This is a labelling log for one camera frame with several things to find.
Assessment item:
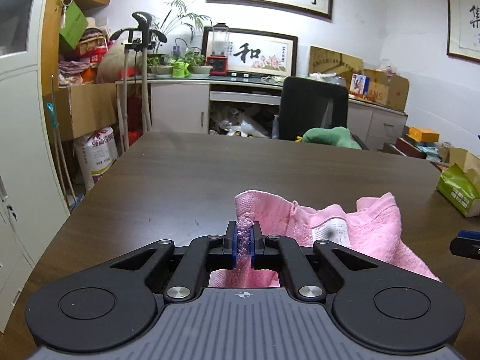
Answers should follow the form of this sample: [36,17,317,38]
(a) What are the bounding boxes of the pink towel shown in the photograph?
[209,190,438,289]

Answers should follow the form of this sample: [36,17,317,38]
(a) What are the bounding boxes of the green tissue pack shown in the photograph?
[437,148,480,218]

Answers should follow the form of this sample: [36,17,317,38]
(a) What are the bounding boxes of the orange box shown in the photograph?
[408,127,440,143]

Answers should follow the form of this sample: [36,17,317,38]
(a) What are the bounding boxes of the green cushion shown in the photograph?
[295,127,361,150]

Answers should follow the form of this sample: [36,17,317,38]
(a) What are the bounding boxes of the grey desk counter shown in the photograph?
[115,72,410,151]

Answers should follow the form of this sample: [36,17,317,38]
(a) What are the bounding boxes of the black office chair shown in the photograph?
[277,76,367,150]

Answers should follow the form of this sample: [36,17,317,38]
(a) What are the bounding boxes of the white rice sack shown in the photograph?
[73,127,118,192]

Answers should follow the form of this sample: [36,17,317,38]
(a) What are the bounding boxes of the cardboard boxes on counter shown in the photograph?
[308,46,410,111]

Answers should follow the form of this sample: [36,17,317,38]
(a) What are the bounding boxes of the green watering pot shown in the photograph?
[172,60,191,79]

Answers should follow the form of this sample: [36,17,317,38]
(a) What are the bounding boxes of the white grey cabinet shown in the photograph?
[0,0,68,327]

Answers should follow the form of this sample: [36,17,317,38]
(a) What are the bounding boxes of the red blender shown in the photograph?
[206,23,230,76]

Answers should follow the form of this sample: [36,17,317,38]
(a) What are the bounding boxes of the large cardboard box left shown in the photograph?
[42,84,117,145]

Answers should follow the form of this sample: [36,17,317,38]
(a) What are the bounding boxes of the potted palm plant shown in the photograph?
[151,0,212,66]

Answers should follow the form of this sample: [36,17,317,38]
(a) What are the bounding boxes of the framed he calligraphy picture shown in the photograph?
[201,26,299,78]

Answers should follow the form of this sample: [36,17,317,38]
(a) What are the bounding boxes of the green paper bag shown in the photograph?
[59,2,88,52]

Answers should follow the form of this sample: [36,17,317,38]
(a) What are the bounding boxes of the framed calligraphy right wall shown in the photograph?
[447,0,480,63]

